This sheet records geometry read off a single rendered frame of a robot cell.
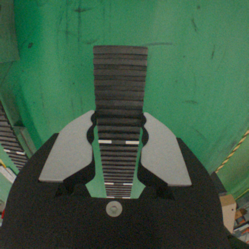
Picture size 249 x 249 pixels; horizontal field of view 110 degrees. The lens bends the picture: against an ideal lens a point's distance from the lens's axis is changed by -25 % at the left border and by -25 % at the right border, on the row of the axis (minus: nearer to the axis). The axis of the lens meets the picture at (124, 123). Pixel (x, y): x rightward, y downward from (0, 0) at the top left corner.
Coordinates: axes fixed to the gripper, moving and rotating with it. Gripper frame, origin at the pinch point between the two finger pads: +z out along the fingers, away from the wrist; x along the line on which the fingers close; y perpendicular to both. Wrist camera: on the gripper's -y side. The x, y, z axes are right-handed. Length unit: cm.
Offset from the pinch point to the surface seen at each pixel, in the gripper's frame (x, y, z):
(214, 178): 40, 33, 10
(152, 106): 4.4, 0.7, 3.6
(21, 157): -17.1, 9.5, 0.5
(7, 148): -20.0, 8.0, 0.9
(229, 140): 21.9, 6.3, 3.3
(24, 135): -16.4, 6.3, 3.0
